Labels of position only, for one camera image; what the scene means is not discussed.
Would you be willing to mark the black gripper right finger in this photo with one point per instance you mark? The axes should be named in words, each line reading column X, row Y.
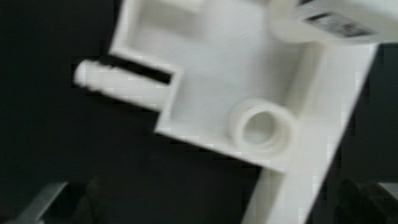
column 368, row 203

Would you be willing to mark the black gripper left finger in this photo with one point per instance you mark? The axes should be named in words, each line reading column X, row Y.
column 68, row 204

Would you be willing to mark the white chair seat plate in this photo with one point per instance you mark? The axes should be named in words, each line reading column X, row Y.
column 210, row 58

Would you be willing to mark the white chair leg with tag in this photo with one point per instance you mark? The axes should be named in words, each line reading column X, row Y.
column 341, row 21

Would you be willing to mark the white U-shaped obstacle frame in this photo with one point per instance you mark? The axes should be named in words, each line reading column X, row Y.
column 322, row 99

